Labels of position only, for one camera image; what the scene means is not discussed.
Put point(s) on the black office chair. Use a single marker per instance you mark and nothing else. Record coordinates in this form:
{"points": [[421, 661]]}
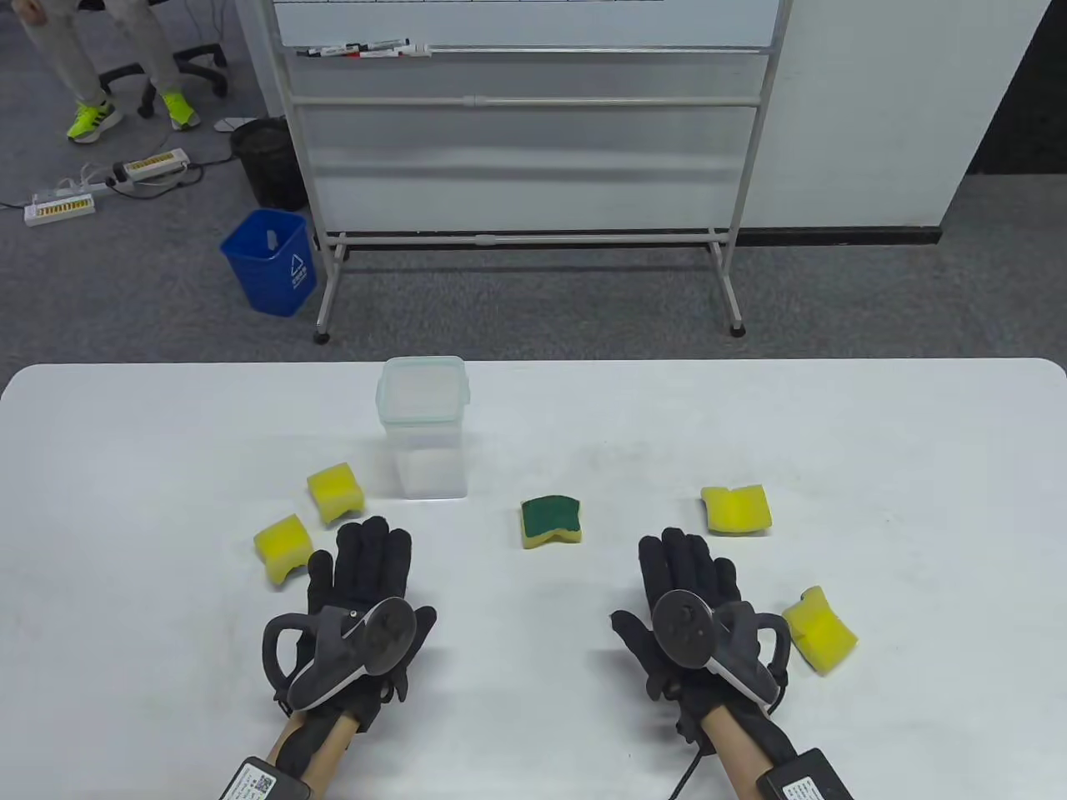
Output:
{"points": [[208, 75]]}

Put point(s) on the black wrist box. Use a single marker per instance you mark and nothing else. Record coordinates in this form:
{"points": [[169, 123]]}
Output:
{"points": [[800, 783], [258, 783]]}

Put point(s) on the person's left forearm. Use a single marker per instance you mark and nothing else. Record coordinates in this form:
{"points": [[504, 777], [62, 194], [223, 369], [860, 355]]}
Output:
{"points": [[321, 750]]}

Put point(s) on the person's right forearm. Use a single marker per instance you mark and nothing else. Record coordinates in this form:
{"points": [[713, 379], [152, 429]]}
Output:
{"points": [[742, 750]]}

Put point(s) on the black left hand controller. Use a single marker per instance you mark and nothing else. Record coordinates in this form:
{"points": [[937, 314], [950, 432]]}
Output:
{"points": [[388, 633]]}

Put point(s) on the person's left hand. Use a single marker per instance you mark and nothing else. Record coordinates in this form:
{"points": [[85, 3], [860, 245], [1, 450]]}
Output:
{"points": [[367, 558]]}

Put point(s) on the whiteboard marker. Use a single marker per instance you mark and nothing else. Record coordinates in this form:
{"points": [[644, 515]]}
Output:
{"points": [[414, 52], [375, 54], [333, 50], [388, 42]]}

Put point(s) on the whiteboard on metal stand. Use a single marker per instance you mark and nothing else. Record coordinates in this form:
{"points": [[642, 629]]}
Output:
{"points": [[533, 21]]}

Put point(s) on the black hand controller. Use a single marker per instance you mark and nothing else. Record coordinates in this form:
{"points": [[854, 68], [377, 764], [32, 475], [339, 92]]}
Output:
{"points": [[683, 629], [388, 633]]}

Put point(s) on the white power strip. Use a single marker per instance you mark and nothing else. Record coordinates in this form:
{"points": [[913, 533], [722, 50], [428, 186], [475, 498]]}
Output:
{"points": [[154, 163], [58, 208]]}

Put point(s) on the clear plastic airtight container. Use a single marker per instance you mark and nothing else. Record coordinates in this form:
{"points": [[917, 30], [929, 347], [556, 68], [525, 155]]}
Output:
{"points": [[429, 467]]}

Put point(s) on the black right hand controller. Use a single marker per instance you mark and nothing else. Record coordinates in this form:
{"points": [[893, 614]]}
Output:
{"points": [[683, 629]]}

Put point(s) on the clear plastic container lid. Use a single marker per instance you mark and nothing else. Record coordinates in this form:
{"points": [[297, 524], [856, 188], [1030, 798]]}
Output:
{"points": [[421, 387]]}

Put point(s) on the blue plastic bin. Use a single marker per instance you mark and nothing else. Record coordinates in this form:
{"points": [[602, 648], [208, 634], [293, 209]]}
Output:
{"points": [[267, 275]]}

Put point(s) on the small white floor object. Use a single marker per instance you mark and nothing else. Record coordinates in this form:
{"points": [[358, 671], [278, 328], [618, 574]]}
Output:
{"points": [[227, 125]]}

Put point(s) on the black mesh wastebasket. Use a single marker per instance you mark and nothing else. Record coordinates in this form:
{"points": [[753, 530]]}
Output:
{"points": [[267, 158]]}

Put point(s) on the yellow green sponge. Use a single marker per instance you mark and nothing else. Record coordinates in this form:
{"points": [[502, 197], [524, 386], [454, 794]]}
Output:
{"points": [[550, 517], [821, 633], [333, 492], [283, 546], [738, 508]]}

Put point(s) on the person's right hand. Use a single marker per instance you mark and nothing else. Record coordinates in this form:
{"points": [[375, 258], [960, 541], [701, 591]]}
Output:
{"points": [[683, 562]]}

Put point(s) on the black left wrist box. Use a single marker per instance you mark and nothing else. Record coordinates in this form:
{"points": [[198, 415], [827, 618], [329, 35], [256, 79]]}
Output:
{"points": [[258, 783]]}

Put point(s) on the white power strips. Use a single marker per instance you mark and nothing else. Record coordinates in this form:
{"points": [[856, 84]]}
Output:
{"points": [[201, 171]]}

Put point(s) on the black right wrist box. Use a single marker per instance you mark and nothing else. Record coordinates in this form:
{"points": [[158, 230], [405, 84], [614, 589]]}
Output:
{"points": [[800, 783]]}

